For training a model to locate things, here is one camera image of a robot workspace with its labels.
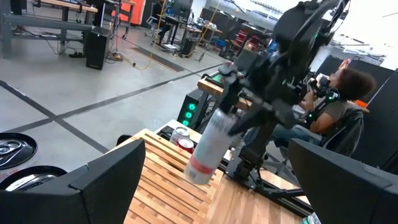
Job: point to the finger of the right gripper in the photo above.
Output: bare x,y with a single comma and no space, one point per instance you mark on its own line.
258,116
230,90

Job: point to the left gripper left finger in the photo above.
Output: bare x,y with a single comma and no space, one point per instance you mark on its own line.
77,202

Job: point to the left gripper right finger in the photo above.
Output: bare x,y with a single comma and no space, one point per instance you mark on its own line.
348,193

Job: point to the tall white beverage can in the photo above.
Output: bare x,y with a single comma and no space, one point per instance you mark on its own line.
208,149
28,180
15,149

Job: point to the red cola can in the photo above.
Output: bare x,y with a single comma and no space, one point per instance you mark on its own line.
186,145

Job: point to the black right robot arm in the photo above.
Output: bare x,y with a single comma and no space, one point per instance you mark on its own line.
298,31

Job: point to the wooden slatted shelf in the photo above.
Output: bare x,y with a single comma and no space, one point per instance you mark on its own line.
168,186

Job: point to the wooden side table top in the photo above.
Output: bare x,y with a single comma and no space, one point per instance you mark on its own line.
208,88

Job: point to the black computer green lights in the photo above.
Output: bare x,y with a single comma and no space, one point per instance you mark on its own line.
189,109

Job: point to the grey office chair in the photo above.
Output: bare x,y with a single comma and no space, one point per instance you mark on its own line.
348,133

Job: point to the silver soda can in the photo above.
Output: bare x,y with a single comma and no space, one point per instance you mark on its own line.
179,133

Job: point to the black partition panel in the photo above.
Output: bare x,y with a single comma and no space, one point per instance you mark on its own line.
382,124

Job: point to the black striped floor mat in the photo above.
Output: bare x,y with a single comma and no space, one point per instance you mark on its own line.
158,59

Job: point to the person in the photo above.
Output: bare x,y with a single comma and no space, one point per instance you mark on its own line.
354,84

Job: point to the orange panel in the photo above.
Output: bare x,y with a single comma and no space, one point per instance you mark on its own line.
136,12

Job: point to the black computer tower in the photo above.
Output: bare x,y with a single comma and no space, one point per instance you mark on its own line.
98,46

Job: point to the grey metal workbench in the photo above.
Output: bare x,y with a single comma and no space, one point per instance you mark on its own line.
46,26

